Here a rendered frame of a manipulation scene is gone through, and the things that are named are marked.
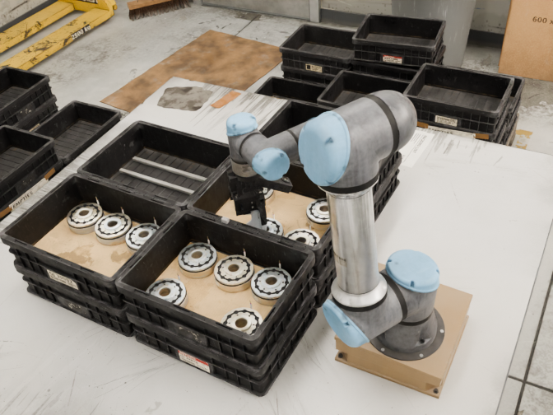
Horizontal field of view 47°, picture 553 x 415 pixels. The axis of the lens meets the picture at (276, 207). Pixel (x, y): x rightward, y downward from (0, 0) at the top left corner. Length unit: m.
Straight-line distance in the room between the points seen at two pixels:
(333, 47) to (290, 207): 1.90
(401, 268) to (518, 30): 2.89
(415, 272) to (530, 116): 2.51
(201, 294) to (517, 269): 0.87
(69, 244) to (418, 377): 1.00
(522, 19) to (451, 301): 2.70
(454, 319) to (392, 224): 0.46
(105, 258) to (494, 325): 1.04
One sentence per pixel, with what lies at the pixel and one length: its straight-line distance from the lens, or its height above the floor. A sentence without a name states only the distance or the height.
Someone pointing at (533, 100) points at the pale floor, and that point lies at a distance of 3.98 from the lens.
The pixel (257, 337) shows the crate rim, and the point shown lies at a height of 0.93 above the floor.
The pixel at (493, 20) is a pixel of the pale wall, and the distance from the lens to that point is 4.43.
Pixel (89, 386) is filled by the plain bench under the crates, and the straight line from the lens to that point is 1.71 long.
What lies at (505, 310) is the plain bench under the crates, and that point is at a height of 0.70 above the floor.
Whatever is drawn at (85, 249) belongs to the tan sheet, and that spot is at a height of 0.83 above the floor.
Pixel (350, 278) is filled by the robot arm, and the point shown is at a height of 1.09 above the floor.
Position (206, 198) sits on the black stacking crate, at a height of 0.90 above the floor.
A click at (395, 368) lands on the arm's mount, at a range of 1.57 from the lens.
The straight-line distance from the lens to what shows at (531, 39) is 4.14.
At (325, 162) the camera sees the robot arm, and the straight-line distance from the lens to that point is 1.09.
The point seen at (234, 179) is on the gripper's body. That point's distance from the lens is 1.62.
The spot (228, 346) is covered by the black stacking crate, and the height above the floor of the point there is 0.85.
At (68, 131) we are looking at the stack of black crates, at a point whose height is 0.38.
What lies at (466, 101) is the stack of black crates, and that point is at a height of 0.49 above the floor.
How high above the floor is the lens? 2.04
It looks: 41 degrees down
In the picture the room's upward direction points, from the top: 6 degrees counter-clockwise
